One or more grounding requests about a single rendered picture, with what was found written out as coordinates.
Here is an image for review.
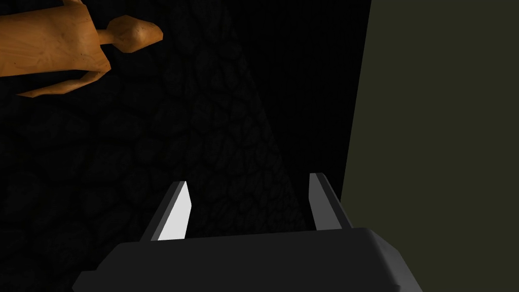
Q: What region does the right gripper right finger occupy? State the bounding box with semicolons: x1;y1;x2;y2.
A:
309;172;353;231

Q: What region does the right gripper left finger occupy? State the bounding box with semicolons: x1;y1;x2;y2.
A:
139;180;192;242

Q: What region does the wooden rolling pin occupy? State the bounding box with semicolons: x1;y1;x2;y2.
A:
0;0;164;98

